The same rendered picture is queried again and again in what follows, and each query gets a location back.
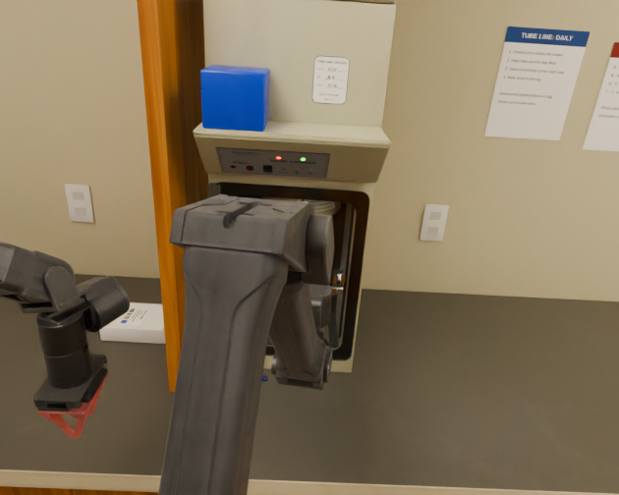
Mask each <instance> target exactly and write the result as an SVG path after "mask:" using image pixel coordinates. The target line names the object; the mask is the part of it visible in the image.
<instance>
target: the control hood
mask: <svg viewBox="0 0 619 495"><path fill-rule="evenodd" d="M193 132H194V137H195V140H196V143H197V149H198V152H199V155H200V158H201V161H202V164H203V167H204V170H205V172H206V173H207V174H224V175H242V176H259V177H276V178H293V179H311V180H327V181H345V182H362V183H375V182H377V180H378V177H379V175H380V172H381V170H382V167H383V164H384V162H385V159H386V156H387V154H388V151H389V148H390V146H391V141H390V140H389V138H388V137H387V136H386V134H385V133H384V131H383V130H382V129H381V128H379V127H363V126H347V125H330V124H315V123H298V122H282V121H268V122H267V124H266V127H265V129H264V131H263V132H252V131H235V130H218V129H205V128H203V127H202V122H201V123H200V124H199V125H198V126H197V127H196V128H195V129H194V130H193ZM216 147H227V148H243V149H260V150H277V151H294V152H310V153H327V154H330V157H329V163H328V169H327V175H326V179H323V178H307V177H289V176H272V175H255V174H238V173H222V170H221V166H220V162H219V158H218V155H217V151H216Z"/></svg>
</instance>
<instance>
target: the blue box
mask: <svg viewBox="0 0 619 495"><path fill-rule="evenodd" d="M200 84H201V112H202V127H203V128H205V129H218V130H235V131H252V132H263V131H264V129H265V127H266V124H267V122H268V113H269V69H268V68H255V67H240V66H224V65H211V66H209V67H207V68H204V69H202V70H201V71H200Z"/></svg>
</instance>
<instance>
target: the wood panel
mask: <svg viewBox="0 0 619 495"><path fill-rule="evenodd" d="M137 3H138V15H139V27H140V39H141V61H142V73H143V85H144V97H145V109H146V120H147V132H148V144H149V156H150V168H151V180H152V191H153V202H154V214H155V226H156V238H157V249H158V261H159V273H160V285H161V297H162V308H163V320H164V332H165V344H166V356H167V367H168V379H169V391H170V392H173V393H174V392H175V386H176V380H177V373H178V367H179V361H180V354H181V349H182V343H183V334H184V323H185V276H184V271H183V268H182V263H183V257H184V250H185V249H184V248H181V247H177V246H175V245H173V244H170V243H169V238H170V232H171V226H172V220H173V214H174V211H175V210H176V209H177V208H180V207H183V206H186V205H189V204H192V203H195V202H198V201H201V200H204V199H207V184H208V174H207V173H206V172H205V170H204V167H203V164H202V161H201V158H200V155H199V152H198V149H197V143H196V140H195V137H194V132H193V130H194V129H195V128H196V127H197V126H198V125H199V124H200V123H201V122H202V112H201V84H200V71H201V70H202V69H204V68H205V57H204V25H203V0H137Z"/></svg>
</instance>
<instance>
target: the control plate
mask: <svg viewBox="0 0 619 495"><path fill-rule="evenodd" d="M216 151H217V155H218V158H219V162H220V166H221V170H222V173H238V174H255V175H272V176H289V177H307V178H323V179H326V175H327V169H328V163H329V157H330V154H327V153H310V152H294V151H277V150H260V149H243V148H227V147H216ZM276 156H281V157H282V159H276ZM302 157H304V158H305V159H306V161H302V160H300V159H301V158H302ZM231 165H235V166H236V168H231V167H230V166H231ZM263 165H272V172H263ZM247 166H253V170H252V171H249V170H247V169H246V167H247ZM281 168H286V170H285V171H284V172H282V170H281ZM295 169H299V171H298V173H296V171H295ZM308 169H312V172H311V173H309V172H308Z"/></svg>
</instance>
